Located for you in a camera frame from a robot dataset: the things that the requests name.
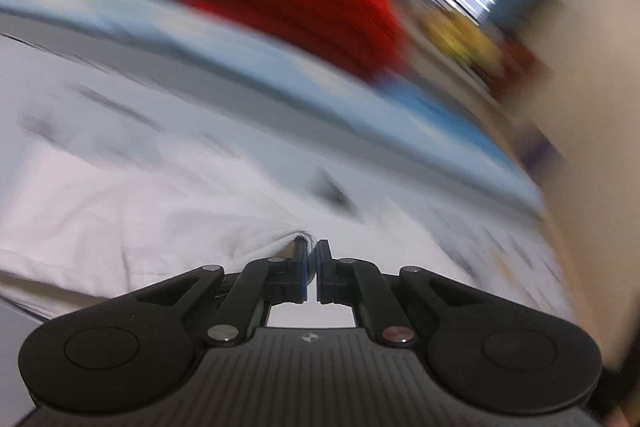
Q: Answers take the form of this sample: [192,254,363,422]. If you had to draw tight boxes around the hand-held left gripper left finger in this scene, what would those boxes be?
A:
[135,238,313,348]

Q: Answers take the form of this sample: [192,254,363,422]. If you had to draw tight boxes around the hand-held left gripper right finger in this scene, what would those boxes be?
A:
[315,239,481,348]

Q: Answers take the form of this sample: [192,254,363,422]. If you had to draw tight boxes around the white small garment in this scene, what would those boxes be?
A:
[0,132,323,328]

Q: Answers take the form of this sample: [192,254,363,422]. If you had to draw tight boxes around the deer printed sheet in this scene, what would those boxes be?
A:
[0,37,576,323]

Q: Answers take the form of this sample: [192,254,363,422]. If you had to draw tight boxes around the light blue bedsheet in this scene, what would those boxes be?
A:
[0,0,545,210]

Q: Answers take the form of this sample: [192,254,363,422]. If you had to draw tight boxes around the yellow plush toy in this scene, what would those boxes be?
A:
[422,9,501,72]

